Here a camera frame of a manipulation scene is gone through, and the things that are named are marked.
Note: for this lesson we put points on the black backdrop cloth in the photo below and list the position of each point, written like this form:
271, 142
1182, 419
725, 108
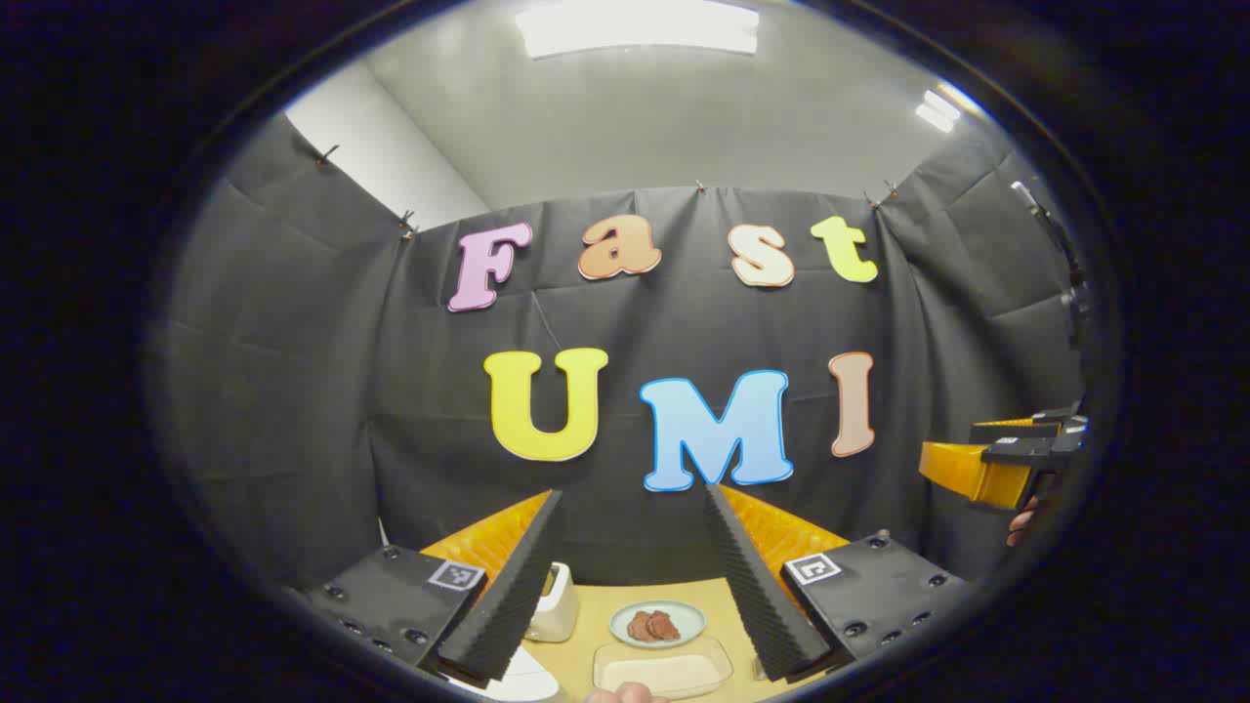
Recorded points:
684, 322

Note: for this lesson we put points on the pale green plate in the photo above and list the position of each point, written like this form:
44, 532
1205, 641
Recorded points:
688, 615

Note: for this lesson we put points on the white toaster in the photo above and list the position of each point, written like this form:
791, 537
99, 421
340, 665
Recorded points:
554, 610

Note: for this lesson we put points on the white rice cooker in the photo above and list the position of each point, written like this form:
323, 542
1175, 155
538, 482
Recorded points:
522, 682

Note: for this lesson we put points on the ceiling light panel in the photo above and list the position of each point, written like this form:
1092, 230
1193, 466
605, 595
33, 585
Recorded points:
937, 109
635, 27

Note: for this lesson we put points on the brown meat slice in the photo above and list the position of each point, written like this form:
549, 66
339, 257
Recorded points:
639, 627
666, 625

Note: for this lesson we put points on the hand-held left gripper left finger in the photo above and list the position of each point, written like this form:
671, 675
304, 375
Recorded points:
518, 586

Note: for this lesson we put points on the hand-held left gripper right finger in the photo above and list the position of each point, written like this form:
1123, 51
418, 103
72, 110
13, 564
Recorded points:
757, 586

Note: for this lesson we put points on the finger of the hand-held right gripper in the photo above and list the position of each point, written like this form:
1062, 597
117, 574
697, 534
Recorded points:
967, 471
1016, 428

